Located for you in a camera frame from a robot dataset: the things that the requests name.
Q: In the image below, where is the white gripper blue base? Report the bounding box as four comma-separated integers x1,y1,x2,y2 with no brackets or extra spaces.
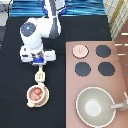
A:
20,46,56,65

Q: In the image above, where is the cream slotted spatula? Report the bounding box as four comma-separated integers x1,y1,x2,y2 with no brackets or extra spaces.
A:
35,65,45,83

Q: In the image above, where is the small pink pot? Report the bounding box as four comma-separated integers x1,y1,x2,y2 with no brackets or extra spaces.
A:
27,85,45,104

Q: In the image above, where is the cream round plate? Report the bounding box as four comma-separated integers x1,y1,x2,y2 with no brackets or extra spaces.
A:
26,85,50,108

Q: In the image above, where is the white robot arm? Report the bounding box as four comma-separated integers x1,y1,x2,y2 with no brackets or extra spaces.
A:
20,0,61,65

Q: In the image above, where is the black table mat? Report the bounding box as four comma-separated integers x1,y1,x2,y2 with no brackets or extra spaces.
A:
0,15,110,128

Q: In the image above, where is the black burner front left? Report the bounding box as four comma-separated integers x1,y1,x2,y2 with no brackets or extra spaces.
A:
75,62,91,77

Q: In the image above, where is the black burner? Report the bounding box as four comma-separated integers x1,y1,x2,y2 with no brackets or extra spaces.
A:
75,62,91,77
96,45,111,58
98,62,115,76

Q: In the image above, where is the pink stove board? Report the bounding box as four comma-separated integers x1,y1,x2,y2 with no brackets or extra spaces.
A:
66,41,128,128

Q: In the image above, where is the black burner back right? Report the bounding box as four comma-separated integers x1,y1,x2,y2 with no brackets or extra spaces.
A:
96,45,111,58

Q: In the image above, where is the black burner front right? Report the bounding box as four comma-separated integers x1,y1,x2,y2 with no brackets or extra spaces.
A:
98,62,115,76

